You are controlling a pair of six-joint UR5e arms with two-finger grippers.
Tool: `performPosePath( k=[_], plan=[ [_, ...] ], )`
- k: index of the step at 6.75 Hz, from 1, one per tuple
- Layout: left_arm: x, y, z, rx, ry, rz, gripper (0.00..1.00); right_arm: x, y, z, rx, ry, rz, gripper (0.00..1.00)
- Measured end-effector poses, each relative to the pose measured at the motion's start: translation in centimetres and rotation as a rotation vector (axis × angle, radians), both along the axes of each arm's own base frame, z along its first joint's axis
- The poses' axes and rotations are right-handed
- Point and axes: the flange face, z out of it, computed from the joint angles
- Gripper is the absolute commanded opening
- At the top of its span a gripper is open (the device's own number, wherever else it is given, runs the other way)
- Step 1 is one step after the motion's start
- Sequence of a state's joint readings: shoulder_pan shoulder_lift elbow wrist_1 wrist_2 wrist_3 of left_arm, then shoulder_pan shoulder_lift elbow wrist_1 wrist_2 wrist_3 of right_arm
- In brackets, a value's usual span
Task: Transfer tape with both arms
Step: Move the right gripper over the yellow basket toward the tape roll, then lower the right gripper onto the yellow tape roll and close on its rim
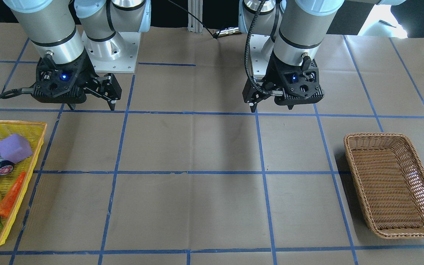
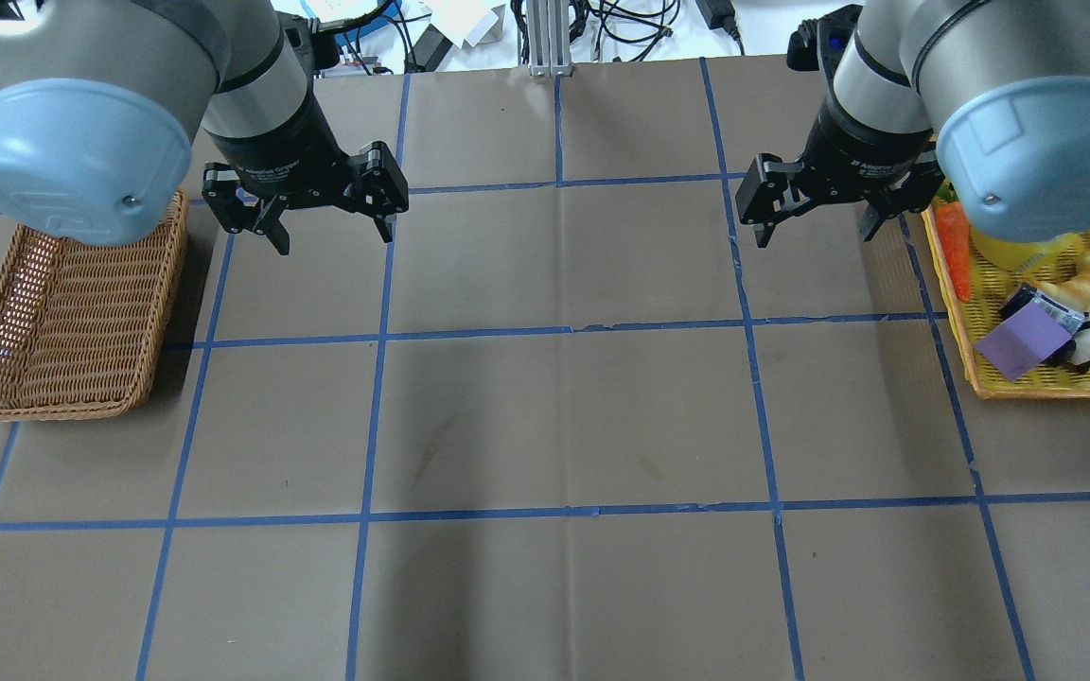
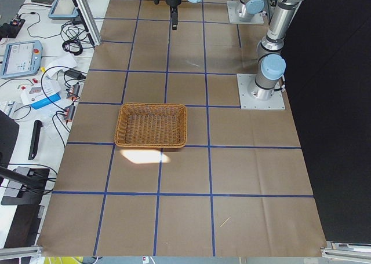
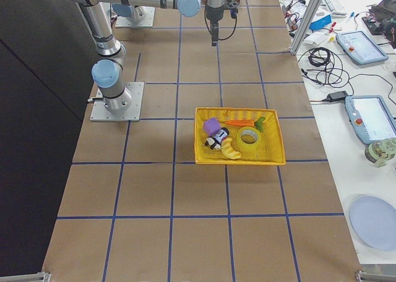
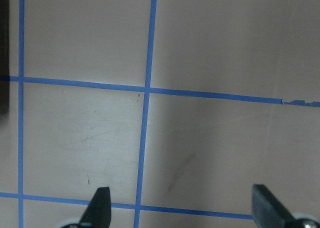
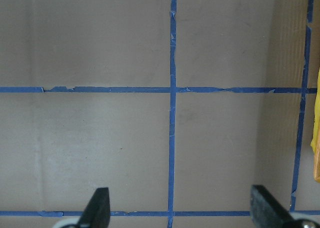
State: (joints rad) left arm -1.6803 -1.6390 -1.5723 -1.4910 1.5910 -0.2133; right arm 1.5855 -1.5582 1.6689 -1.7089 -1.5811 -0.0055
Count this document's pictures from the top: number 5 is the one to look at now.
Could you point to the brown wicker basket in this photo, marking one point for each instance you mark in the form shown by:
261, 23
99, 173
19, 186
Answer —
4, 57

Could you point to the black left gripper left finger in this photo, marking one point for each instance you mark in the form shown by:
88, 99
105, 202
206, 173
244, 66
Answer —
97, 213

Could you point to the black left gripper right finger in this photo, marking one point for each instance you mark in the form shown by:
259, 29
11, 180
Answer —
268, 212

